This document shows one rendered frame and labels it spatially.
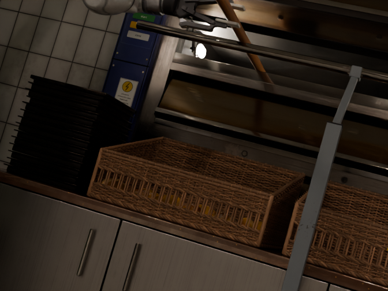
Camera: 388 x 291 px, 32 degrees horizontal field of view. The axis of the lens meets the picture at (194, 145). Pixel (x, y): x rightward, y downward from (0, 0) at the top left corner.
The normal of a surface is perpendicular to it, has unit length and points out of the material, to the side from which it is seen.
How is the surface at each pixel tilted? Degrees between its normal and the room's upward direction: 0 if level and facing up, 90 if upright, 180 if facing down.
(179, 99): 70
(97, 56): 90
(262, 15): 170
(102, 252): 90
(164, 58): 90
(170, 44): 90
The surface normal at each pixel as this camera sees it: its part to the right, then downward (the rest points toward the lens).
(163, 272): -0.25, -0.15
